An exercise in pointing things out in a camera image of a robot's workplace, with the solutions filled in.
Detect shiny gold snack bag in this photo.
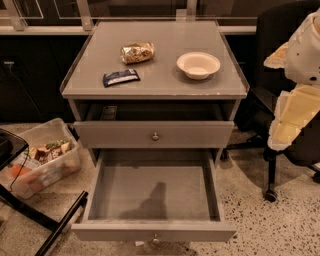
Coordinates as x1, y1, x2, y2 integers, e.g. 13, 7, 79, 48
121, 42, 155, 64

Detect clear plastic storage bin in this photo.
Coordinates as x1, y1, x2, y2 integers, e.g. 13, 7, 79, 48
0, 118, 81, 199

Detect blue rxbar blueberry bar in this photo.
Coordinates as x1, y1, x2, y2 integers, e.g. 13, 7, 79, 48
102, 69, 140, 87

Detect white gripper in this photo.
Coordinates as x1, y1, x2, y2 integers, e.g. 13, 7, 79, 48
263, 43, 320, 151

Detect lower metal drawer knob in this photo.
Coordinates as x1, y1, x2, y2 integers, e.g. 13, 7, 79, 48
149, 234, 164, 248

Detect round metal drawer knob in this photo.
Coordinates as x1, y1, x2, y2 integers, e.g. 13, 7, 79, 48
152, 133, 160, 141

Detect black table frame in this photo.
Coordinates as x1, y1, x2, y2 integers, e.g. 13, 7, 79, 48
0, 128, 90, 256

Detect grey drawer cabinet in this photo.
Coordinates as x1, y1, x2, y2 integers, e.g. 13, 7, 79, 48
59, 20, 250, 249

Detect black office chair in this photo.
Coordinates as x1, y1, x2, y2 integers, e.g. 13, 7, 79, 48
235, 0, 320, 202

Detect dark object in shelf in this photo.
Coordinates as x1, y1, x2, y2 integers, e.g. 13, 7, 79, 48
101, 106, 117, 121

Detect closed grey top drawer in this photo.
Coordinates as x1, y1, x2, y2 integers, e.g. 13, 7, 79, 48
74, 121, 234, 149

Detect snacks inside plastic bin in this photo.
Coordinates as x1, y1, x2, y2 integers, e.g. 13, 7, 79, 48
8, 140, 77, 192

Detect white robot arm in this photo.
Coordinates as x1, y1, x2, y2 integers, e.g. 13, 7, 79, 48
264, 10, 320, 151

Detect white paper bowl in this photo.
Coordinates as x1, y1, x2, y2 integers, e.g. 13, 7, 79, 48
176, 52, 221, 80

